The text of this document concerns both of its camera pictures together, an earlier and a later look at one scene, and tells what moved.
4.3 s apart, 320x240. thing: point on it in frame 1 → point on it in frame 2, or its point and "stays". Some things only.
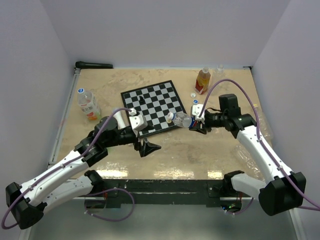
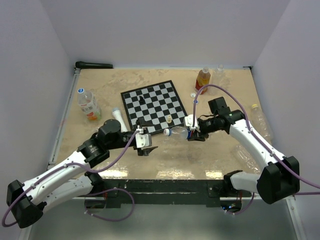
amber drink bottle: (203, 81) stays
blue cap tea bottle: (88, 104) stays
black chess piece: (142, 100) stays
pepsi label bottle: (183, 119) → (179, 131)
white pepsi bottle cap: (170, 117) → (166, 132)
